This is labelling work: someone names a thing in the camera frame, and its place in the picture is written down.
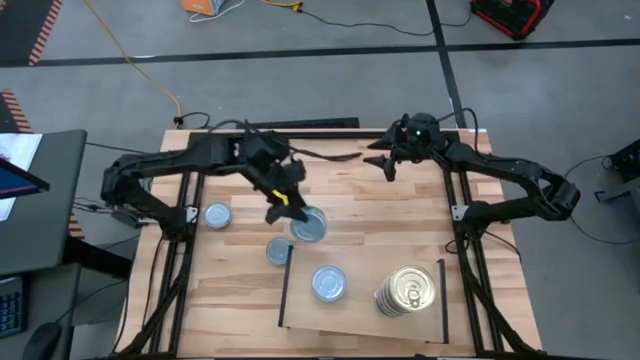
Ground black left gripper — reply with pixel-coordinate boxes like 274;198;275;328
264;158;309;225

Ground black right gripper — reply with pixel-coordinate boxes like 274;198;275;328
362;112;444;183

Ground gold lid blue label can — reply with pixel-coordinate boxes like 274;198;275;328
373;264;437;319

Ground light wooden shelf black legs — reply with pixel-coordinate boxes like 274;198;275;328
276;244;450;345

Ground black flat bar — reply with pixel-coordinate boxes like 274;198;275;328
236;117;361;131

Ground red and black equipment box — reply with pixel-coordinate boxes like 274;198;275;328
469;0;555;41

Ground orange box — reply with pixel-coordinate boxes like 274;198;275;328
181;0;226;17

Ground grey desk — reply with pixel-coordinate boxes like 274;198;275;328
0;128;89;276

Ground monitor with blue screen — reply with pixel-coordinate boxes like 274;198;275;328
0;157;52;201

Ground white paper sheet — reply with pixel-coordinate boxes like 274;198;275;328
0;132;44;222

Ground black computer mouse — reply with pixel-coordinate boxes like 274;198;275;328
20;321;64;360

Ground black mat orange striped edge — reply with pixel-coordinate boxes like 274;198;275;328
0;0;65;68
0;88;34;134

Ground black keyboard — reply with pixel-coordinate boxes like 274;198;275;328
0;277;26;337

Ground black aluminium table frame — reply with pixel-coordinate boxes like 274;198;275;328
119;113;546;360

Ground black cable with plug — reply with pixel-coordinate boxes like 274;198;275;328
173;111;212;130

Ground yellow power cord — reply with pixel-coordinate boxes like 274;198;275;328
82;0;184;117

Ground yellow cable black plug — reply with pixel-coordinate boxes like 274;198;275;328
263;0;305;14

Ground white cable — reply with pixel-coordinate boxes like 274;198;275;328
188;0;247;24

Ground black looped floor cable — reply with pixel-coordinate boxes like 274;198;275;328
568;154;640;246

